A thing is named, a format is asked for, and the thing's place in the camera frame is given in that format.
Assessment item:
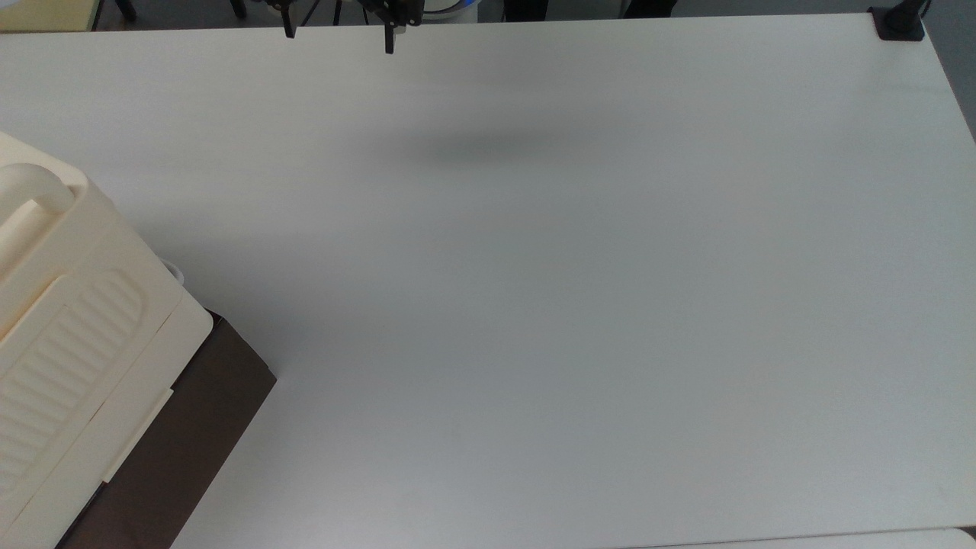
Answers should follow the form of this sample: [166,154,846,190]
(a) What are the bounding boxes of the dark brown drawer box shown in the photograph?
[55,311,278,549]

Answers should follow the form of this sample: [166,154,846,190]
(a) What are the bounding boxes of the yellowish side table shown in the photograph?
[0,0,102,33]

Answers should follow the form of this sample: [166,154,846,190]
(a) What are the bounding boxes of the black table clamp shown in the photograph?
[868,0,929,42]

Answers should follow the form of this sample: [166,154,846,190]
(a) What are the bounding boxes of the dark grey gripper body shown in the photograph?
[263,0,422,28]

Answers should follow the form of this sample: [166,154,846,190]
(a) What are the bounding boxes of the cream plastic cabinet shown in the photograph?
[0,131,215,549]

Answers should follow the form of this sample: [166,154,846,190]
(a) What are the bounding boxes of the cream cabinet carry handle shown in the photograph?
[0,162,76,246]

